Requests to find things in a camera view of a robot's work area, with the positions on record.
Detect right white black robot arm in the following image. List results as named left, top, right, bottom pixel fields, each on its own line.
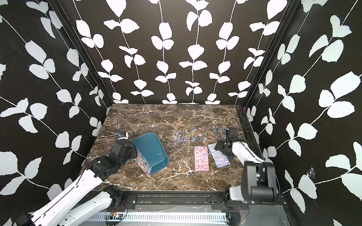
left=215, top=138, right=281, bottom=202

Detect white perforated cable duct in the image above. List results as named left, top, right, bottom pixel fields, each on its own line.
left=86, top=212, right=229, bottom=224

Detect blue holographic sticker sheet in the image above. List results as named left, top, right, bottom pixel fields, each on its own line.
left=207, top=143, right=230, bottom=168

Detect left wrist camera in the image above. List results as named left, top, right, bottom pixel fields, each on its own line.
left=117, top=131, right=129, bottom=140

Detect pink sticker sheet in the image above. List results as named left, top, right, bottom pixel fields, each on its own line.
left=194, top=147, right=209, bottom=171

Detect teal plastic storage box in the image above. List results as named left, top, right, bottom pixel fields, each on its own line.
left=133, top=132, right=169, bottom=175

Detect black front mounting rail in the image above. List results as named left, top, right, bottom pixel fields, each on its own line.
left=105, top=191, right=289, bottom=212

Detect small circuit board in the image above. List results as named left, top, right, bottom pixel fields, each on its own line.
left=106, top=212, right=124, bottom=221

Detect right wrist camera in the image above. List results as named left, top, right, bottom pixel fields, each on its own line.
left=225, top=128, right=238, bottom=139

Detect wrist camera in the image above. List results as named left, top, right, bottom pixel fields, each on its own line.
left=225, top=128, right=238, bottom=139
left=117, top=131, right=129, bottom=140

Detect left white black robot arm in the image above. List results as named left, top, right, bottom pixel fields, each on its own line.
left=16, top=139, right=137, bottom=226

